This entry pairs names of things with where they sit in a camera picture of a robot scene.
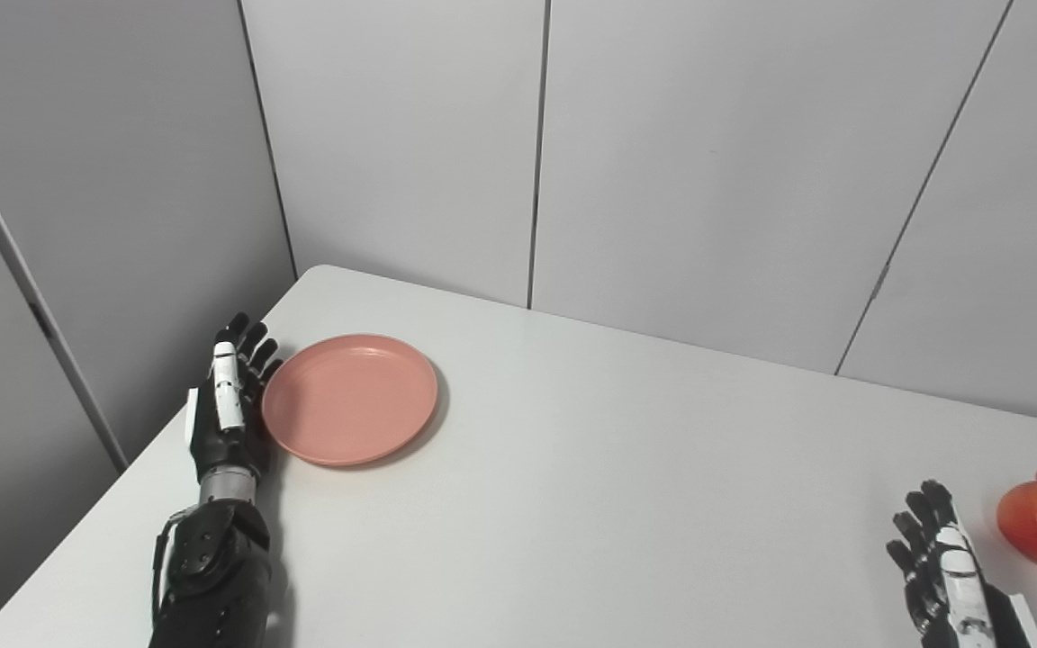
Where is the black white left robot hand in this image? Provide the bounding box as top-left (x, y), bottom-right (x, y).
top-left (185, 312), bottom-right (284, 483)

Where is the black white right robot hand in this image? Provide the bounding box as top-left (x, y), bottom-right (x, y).
top-left (886, 480), bottom-right (1037, 648)

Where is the pink round plate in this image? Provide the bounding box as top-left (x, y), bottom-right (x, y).
top-left (261, 334), bottom-right (439, 468)

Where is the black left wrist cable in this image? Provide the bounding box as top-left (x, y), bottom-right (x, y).
top-left (150, 508), bottom-right (197, 624)

